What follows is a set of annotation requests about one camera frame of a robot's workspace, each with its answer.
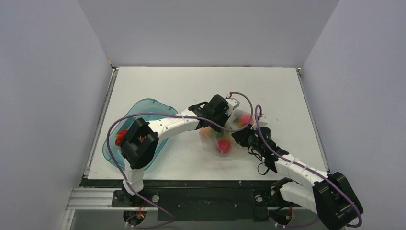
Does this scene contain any red fake apple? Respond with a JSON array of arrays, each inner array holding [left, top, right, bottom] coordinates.
[[216, 138, 231, 155]]

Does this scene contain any clear plastic bag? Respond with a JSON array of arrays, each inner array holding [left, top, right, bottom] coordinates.
[[199, 109, 253, 158]]

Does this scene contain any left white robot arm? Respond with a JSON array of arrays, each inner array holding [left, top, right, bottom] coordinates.
[[115, 95, 239, 206]]

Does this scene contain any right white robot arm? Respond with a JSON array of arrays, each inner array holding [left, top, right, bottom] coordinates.
[[232, 125, 363, 230]]

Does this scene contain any red fake berry cluster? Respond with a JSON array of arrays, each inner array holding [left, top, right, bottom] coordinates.
[[115, 129, 128, 146]]

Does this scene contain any teal plastic tray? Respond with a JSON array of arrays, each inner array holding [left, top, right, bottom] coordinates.
[[102, 98, 178, 170]]

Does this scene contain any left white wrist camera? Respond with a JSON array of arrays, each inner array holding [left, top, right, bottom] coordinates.
[[226, 94, 240, 111]]

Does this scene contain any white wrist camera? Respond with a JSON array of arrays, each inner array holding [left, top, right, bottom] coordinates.
[[252, 114, 268, 127], [226, 94, 240, 111]]

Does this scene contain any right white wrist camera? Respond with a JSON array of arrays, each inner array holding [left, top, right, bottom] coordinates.
[[252, 114, 268, 127]]

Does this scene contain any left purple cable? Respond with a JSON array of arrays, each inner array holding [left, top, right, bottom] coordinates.
[[106, 92, 254, 230]]

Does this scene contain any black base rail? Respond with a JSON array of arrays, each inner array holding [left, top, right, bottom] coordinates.
[[79, 179, 318, 222]]

